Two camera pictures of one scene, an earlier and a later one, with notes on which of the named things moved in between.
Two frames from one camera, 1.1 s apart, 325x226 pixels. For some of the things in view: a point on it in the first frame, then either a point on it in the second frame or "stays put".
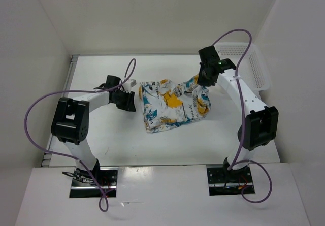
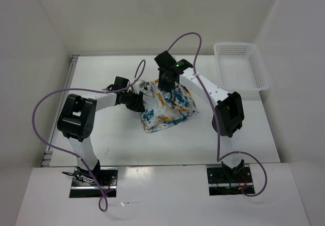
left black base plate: (99, 183) stays put
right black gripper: (203, 83) to (162, 87)
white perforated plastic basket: (253, 67) stays put
